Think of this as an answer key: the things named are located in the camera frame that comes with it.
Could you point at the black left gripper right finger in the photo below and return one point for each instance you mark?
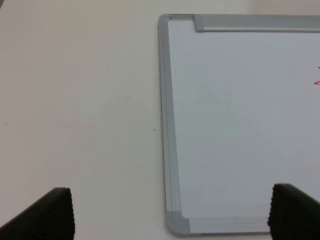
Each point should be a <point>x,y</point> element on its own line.
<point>294,215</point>

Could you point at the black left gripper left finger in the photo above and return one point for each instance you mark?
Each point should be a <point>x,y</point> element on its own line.
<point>49,218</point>

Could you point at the white framed whiteboard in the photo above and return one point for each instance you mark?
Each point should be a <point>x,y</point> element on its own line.
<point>240,106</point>

